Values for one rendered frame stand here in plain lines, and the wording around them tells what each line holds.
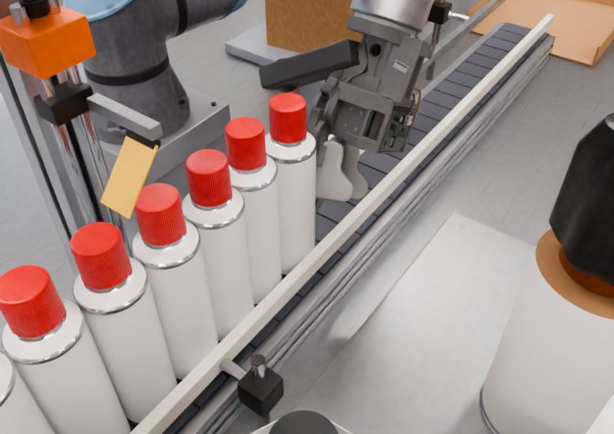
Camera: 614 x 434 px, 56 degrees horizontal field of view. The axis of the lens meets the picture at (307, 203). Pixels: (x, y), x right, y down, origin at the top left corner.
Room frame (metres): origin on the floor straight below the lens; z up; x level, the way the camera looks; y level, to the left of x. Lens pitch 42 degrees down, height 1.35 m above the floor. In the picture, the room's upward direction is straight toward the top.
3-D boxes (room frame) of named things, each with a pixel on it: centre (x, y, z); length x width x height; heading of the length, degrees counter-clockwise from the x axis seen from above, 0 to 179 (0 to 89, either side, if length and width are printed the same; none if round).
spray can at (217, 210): (0.35, 0.08, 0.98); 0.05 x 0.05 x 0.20
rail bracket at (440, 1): (0.91, -0.24, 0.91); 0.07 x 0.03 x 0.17; 54
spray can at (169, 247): (0.31, 0.11, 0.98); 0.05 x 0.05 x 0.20
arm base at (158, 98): (0.73, 0.25, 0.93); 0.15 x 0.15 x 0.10
